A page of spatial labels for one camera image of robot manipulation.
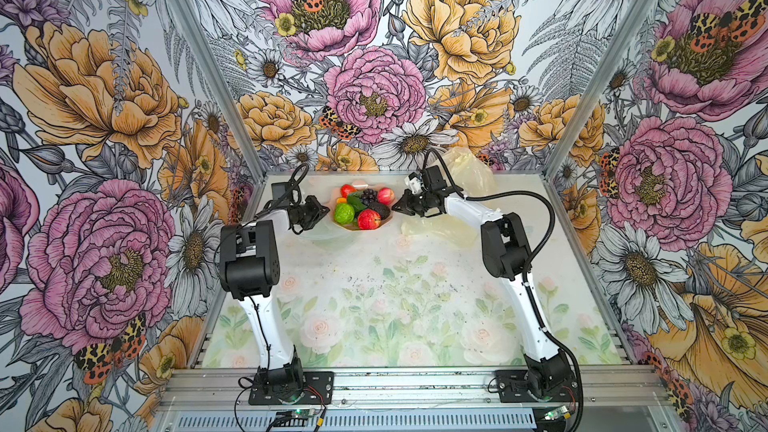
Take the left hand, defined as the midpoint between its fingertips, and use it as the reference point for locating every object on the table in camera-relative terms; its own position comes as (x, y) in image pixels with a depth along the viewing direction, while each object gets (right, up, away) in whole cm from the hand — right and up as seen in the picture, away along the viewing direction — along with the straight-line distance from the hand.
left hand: (331, 213), depth 102 cm
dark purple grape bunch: (+13, +6, +3) cm, 14 cm away
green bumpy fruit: (+5, 0, -3) cm, 6 cm away
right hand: (+21, 0, +1) cm, 21 cm away
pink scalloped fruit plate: (+8, +10, +10) cm, 16 cm away
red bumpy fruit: (+13, -1, -8) cm, 15 cm away
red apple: (+18, +6, +2) cm, 20 cm away
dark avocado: (+18, +2, -1) cm, 18 cm away
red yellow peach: (+4, +8, +6) cm, 11 cm away
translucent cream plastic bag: (+47, +11, -2) cm, 48 cm away
